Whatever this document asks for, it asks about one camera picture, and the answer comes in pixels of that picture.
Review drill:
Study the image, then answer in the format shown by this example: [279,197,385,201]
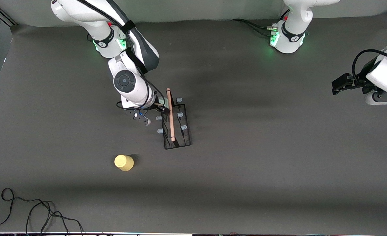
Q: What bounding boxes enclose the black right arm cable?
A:
[77,0,161,112]

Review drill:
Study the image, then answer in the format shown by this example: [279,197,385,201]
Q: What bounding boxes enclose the black wire cup holder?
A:
[156,88,193,150]

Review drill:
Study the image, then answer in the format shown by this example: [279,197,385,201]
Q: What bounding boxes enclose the yellow plastic cup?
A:
[114,154,134,172]

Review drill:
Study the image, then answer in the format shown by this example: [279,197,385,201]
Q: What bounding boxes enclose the loose black cable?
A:
[0,188,84,235]

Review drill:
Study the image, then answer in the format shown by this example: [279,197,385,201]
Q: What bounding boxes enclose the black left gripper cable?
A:
[351,49,387,86]

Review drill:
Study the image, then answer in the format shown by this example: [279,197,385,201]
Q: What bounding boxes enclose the black left arm base cables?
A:
[231,9,290,38]

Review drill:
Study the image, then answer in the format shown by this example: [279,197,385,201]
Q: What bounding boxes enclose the dark grey table mat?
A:
[0,11,387,234]

